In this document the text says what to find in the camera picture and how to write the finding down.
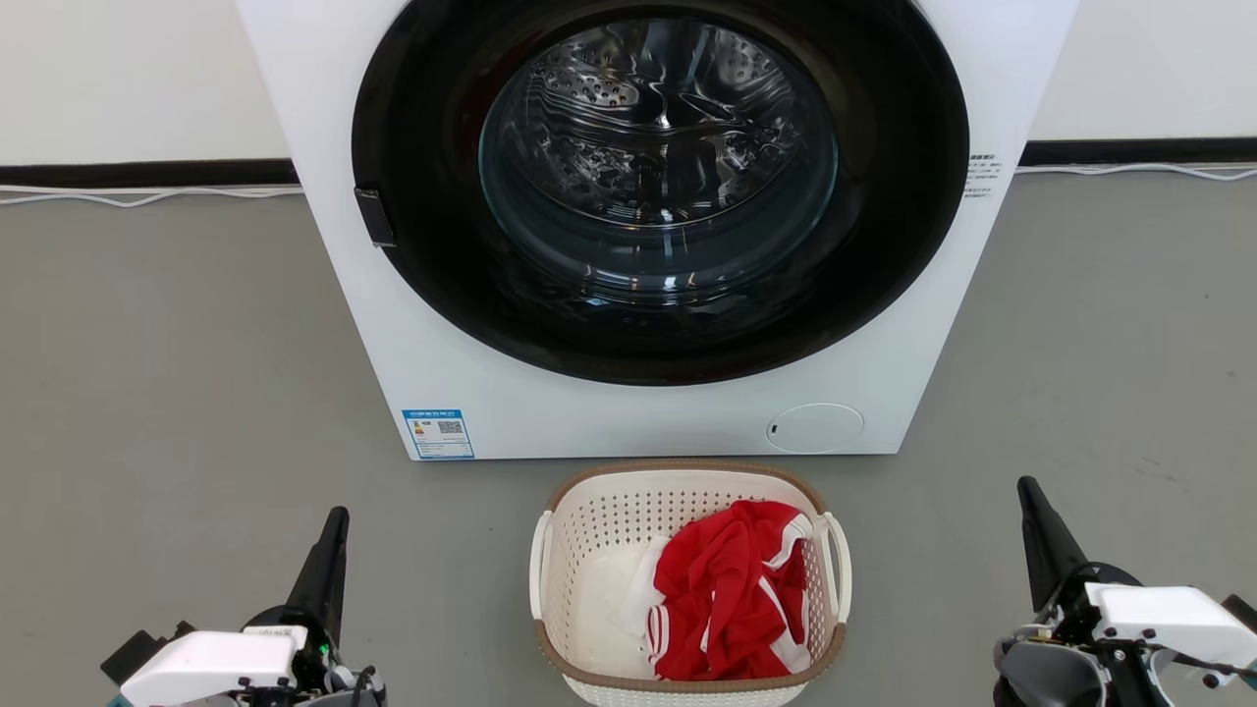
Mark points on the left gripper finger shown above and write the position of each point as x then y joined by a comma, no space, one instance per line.
324,574

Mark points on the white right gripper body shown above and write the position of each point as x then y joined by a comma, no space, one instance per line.
1169,619

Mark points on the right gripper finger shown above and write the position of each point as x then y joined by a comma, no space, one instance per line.
1046,540

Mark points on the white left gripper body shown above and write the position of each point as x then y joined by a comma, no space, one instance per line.
211,663

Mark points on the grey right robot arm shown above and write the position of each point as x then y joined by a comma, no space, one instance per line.
1051,676

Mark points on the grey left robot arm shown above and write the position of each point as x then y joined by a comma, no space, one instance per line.
349,689

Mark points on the white perforated laundry basket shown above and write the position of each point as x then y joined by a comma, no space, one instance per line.
589,530

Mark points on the blue energy label sticker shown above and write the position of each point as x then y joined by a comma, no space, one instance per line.
439,434

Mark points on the round white filter cover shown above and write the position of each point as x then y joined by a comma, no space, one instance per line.
815,428

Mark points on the white garment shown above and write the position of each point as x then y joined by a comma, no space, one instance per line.
614,589

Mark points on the red white-striped garment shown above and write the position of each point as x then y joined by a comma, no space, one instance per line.
727,589

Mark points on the white front-load washing machine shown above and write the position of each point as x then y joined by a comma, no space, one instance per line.
609,417

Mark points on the black round washer door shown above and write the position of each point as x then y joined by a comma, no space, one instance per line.
432,245

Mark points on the small printed text sticker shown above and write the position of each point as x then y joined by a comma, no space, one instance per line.
981,175

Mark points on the steel washing machine drum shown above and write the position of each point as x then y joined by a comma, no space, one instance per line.
609,108

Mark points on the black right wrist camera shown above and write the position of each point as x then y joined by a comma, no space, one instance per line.
1242,611

